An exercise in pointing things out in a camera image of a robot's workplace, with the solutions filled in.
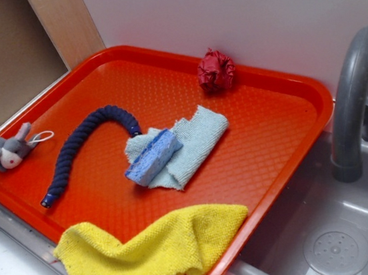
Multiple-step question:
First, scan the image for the gray plush animal toy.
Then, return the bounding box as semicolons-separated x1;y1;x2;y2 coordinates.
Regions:
0;123;55;172

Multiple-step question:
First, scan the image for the light blue cloth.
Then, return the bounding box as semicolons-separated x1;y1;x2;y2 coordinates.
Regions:
125;105;229;191

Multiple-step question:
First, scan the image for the orange plastic tray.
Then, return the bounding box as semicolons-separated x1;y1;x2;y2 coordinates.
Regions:
0;46;333;275

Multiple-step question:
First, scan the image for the blue sponge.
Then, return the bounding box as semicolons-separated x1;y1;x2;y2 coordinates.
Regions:
125;129;183;186

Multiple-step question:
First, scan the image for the crumpled red foil ball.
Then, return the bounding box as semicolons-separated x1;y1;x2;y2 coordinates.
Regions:
197;48;235;92

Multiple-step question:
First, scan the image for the yellow microfiber cloth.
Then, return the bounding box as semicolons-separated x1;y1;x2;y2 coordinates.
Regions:
53;204;248;275

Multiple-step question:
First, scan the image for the gray plastic sink basin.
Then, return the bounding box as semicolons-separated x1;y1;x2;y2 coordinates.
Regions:
231;133;368;275

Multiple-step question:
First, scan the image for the wooden vertical beam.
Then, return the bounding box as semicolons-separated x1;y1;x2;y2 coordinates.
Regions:
28;0;106;70

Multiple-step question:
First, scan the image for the gray plastic faucet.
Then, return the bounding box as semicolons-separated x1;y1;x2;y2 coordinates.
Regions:
331;27;368;182

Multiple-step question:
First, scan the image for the brown cardboard panel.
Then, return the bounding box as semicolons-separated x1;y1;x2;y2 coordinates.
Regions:
0;0;67;126

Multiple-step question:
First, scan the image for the navy blue braided rope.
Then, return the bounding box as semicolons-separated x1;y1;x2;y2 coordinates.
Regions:
29;102;149;209

